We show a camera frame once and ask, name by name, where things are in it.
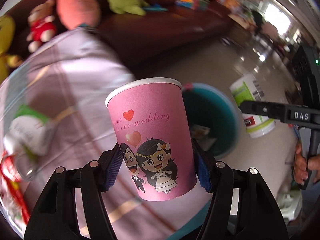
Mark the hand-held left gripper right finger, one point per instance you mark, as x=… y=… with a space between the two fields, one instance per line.
x=203 y=175

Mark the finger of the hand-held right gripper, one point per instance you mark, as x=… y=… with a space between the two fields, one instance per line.
x=265 y=110

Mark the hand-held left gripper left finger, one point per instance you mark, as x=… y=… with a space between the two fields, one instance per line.
x=112 y=172

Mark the white and green paper tub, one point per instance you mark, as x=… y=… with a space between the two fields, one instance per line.
x=243 y=90

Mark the teal plastic trash bin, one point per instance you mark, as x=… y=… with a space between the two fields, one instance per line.
x=212 y=110

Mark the pink cartoon paper cup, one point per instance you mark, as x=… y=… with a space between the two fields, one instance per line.
x=150 y=120

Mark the person's right hand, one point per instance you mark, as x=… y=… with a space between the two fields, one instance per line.
x=300 y=167

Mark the green and white snack packet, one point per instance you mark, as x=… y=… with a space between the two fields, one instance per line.
x=27 y=130

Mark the pale pink quilted blanket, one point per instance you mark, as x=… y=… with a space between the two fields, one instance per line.
x=82 y=80

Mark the red snack packet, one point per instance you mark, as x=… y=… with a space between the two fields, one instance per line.
x=12 y=180

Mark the dark red leather sofa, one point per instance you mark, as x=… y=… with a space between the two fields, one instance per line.
x=162 y=30

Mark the small blue toy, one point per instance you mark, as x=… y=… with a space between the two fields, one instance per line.
x=156 y=7

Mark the plush bear in red shirt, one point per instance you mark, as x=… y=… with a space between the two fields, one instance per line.
x=40 y=27

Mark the yellow chick plush toy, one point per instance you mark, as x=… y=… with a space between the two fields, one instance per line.
x=6 y=37

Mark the pink plush pillow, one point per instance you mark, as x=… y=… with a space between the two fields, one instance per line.
x=75 y=2

